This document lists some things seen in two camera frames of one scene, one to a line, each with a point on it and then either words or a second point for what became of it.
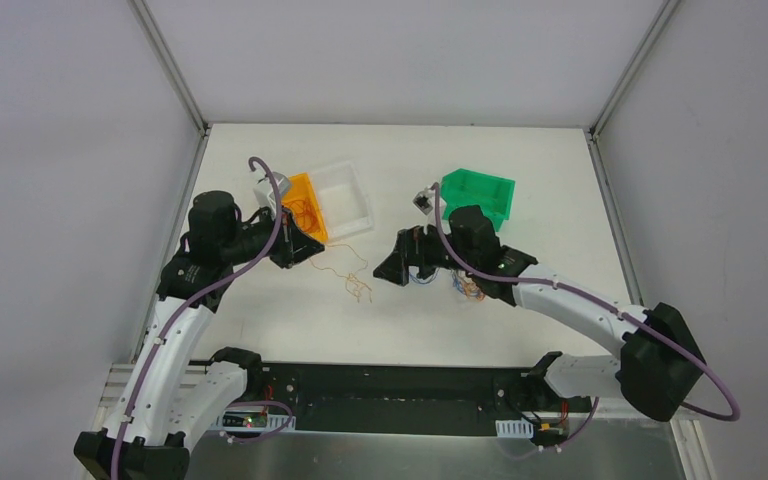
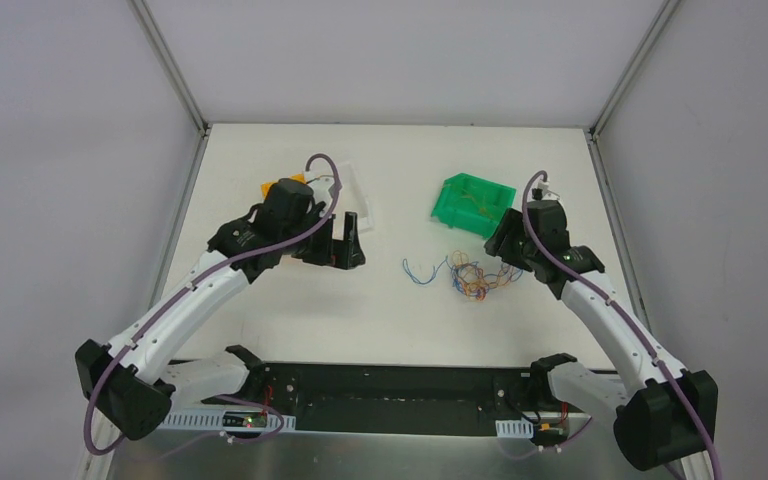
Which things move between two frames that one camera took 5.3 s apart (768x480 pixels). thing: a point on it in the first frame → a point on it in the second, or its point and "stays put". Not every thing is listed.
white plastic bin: [343, 201] stays put
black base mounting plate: [405, 399] stays put
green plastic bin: [463, 188] stays put
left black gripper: [288, 240] → [334, 245]
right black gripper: [412, 253] → [502, 237]
